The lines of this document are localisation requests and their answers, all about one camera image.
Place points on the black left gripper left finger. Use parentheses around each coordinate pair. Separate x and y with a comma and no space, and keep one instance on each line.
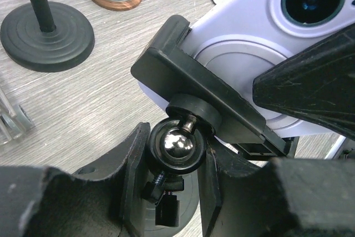
(102,198)

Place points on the black front phone stand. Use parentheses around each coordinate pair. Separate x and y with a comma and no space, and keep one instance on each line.
(46,36)

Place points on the lilac case phone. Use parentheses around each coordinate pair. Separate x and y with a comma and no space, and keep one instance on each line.
(238,40)

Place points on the black phone stand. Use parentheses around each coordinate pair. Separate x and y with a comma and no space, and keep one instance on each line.
(200,106)
(46,36)

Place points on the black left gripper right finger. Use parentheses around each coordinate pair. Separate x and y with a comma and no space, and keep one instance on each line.
(285,197)

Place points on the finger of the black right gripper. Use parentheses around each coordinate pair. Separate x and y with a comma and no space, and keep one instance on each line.
(316,85)

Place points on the grey wire dish rack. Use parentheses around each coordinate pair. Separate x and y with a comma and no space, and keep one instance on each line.
(15,122)

